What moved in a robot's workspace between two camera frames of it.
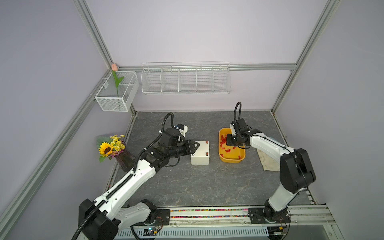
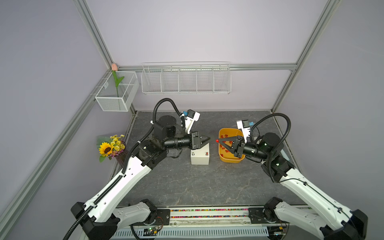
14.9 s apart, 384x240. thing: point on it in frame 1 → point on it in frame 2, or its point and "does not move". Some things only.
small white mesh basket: (107, 98) does not move
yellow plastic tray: (230, 154) does not move
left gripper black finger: (192, 150) → (204, 142)
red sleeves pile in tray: (223, 140) does not move
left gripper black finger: (197, 143) → (204, 138)
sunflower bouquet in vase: (115, 147) does not move
